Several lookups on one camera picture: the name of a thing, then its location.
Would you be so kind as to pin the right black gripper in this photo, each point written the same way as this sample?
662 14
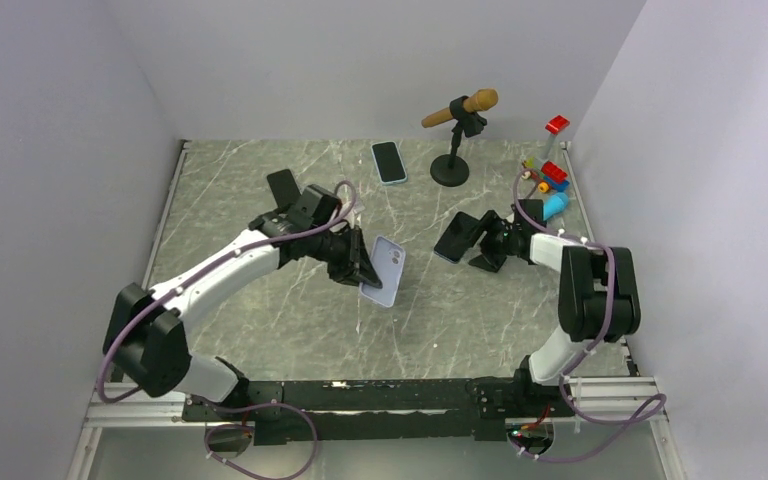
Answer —
491 223

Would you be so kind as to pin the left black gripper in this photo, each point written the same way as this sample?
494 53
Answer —
357 267

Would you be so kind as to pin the lavender phone case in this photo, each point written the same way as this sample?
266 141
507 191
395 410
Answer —
388 259

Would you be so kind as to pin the dark blue phone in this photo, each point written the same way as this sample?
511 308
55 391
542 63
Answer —
461 234

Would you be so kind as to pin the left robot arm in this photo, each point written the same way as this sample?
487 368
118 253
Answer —
148 333

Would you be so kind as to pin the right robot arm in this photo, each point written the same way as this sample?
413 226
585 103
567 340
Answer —
598 297

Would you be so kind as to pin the phone in blue case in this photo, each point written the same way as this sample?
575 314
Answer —
389 163

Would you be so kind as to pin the blue toy microphone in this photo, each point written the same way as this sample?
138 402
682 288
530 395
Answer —
554 205

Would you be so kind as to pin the black microphone stand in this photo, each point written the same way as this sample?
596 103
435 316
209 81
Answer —
450 170

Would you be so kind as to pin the colourful toy brick car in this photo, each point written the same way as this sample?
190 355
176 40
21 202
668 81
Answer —
548 176

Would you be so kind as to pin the brown toy microphone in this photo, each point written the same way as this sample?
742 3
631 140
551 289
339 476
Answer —
482 100

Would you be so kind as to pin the red block on post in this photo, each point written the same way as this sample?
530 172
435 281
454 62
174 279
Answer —
554 127

